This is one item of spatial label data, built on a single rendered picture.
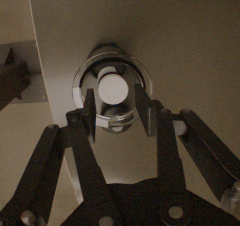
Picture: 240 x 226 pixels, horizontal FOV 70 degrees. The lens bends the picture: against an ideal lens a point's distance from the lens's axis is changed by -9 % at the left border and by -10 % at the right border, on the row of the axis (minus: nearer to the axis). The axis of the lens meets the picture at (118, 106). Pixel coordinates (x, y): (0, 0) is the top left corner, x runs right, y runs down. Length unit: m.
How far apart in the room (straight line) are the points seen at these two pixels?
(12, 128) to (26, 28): 0.86
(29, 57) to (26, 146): 0.81
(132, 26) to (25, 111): 1.34
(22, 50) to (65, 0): 1.07
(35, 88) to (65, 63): 1.08
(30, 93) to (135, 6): 1.25
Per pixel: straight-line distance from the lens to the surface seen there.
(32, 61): 1.50
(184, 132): 0.16
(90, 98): 0.19
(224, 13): 0.56
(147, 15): 0.48
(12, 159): 2.02
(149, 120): 0.17
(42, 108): 1.61
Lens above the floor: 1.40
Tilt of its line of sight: 66 degrees down
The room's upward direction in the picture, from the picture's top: 169 degrees clockwise
